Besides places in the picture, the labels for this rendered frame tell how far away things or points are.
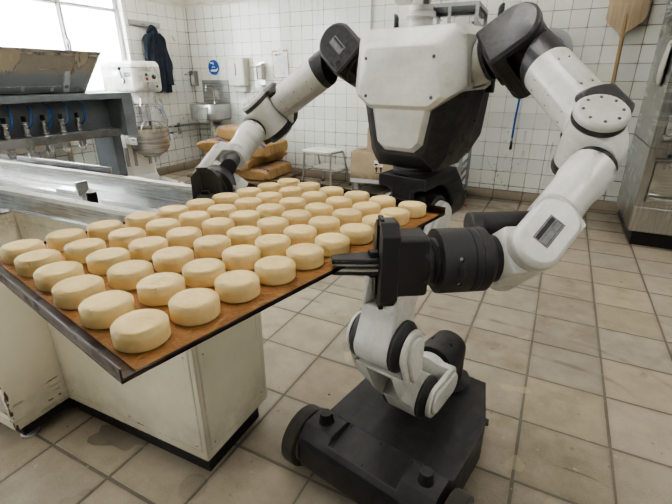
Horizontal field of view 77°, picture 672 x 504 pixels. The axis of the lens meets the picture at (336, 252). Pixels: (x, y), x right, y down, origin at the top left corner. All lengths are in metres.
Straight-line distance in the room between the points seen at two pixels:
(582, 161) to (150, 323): 0.61
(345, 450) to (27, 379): 1.14
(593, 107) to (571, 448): 1.36
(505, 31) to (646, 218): 3.22
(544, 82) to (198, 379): 1.14
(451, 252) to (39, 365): 1.61
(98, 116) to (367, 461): 1.58
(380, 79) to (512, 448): 1.35
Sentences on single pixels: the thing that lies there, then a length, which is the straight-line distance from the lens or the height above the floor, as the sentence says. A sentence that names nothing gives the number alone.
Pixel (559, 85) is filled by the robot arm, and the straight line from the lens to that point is 0.85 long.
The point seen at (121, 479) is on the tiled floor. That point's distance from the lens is 1.75.
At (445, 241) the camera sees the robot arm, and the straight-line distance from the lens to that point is 0.56.
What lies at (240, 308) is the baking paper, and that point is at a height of 1.00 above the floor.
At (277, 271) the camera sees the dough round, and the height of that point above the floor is 1.02.
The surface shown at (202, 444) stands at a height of 0.15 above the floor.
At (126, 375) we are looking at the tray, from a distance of 0.41.
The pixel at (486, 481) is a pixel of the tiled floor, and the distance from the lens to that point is 1.67.
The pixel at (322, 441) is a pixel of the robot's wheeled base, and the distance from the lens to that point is 1.44.
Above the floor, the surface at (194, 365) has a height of 0.46.
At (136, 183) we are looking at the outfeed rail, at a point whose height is 0.89.
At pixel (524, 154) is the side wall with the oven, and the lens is 4.93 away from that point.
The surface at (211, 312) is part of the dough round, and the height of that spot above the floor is 1.02.
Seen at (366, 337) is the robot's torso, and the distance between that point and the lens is 1.13.
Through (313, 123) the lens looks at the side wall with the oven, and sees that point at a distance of 5.64.
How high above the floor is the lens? 1.23
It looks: 22 degrees down
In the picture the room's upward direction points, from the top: straight up
